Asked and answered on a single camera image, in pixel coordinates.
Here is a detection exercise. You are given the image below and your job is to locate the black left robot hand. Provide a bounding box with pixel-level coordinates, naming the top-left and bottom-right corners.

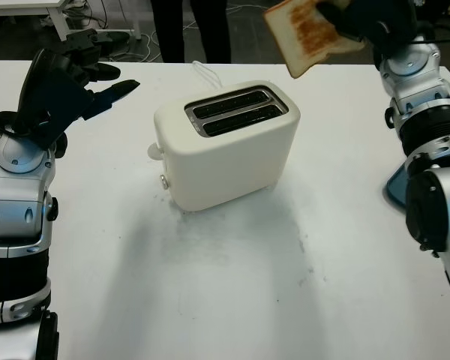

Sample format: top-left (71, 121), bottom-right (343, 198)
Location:
top-left (16, 29), bottom-right (141, 121)

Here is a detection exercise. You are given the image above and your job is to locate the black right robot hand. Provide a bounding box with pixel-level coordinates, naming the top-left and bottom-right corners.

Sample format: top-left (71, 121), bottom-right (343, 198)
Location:
top-left (316, 0), bottom-right (419, 57)

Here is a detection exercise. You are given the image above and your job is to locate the toasted bread slice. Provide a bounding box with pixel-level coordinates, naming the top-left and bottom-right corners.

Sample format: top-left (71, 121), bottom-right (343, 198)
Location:
top-left (263, 0), bottom-right (367, 79)

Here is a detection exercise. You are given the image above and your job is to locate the person in black trousers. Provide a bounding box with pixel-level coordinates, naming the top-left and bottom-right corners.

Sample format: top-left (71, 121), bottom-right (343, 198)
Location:
top-left (151, 0), bottom-right (236, 64)

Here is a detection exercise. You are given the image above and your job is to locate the white two-slot toaster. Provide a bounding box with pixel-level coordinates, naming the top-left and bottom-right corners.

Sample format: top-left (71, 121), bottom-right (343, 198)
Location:
top-left (146, 79), bottom-right (301, 213)

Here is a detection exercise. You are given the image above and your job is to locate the white desk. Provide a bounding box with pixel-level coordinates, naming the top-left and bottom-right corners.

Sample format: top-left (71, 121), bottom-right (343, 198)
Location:
top-left (0, 0), bottom-right (142, 42)

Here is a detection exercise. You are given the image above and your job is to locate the blue plastic tray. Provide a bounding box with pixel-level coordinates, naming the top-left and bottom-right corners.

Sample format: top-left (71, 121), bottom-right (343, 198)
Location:
top-left (382, 163), bottom-right (412, 206)

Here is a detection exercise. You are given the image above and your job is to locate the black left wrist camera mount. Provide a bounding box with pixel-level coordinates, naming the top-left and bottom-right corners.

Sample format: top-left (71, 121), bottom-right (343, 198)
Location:
top-left (28, 69), bottom-right (95, 149)

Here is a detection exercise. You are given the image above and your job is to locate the white floor cable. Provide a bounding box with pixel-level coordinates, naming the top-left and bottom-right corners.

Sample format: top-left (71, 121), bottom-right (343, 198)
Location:
top-left (140, 18), bottom-right (198, 63)

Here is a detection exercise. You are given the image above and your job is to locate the white toaster power cord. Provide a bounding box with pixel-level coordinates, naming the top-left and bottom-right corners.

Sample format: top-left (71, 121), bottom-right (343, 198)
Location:
top-left (192, 61), bottom-right (223, 89)

